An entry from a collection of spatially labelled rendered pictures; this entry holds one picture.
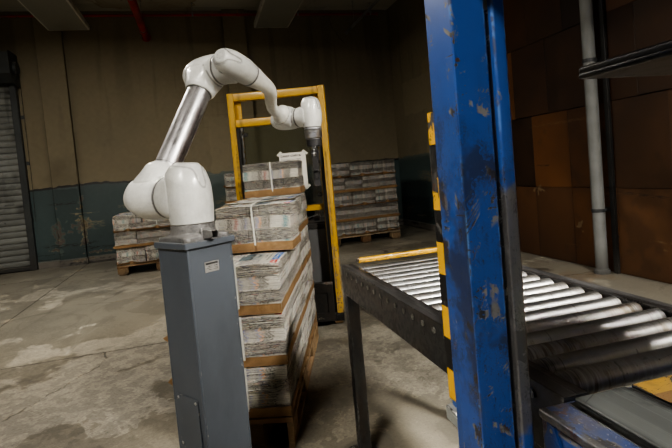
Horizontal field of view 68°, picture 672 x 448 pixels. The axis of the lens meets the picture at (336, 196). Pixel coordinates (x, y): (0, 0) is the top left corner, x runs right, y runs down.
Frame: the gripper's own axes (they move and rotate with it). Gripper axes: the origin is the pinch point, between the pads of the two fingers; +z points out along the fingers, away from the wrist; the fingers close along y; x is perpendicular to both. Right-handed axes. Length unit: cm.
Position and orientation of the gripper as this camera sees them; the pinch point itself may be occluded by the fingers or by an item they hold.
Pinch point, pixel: (317, 178)
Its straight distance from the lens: 254.8
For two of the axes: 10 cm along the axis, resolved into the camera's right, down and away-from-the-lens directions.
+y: -0.4, 0.6, -10.0
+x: 10.0, -0.9, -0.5
